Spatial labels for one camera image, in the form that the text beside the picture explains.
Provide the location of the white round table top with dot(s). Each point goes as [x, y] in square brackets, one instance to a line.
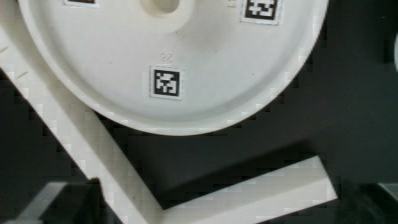
[176, 64]

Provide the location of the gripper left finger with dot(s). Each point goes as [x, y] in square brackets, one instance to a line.
[64, 204]

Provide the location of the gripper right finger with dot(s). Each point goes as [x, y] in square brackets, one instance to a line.
[379, 205]

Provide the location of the white frame rail fixture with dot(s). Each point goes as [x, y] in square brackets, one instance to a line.
[277, 193]

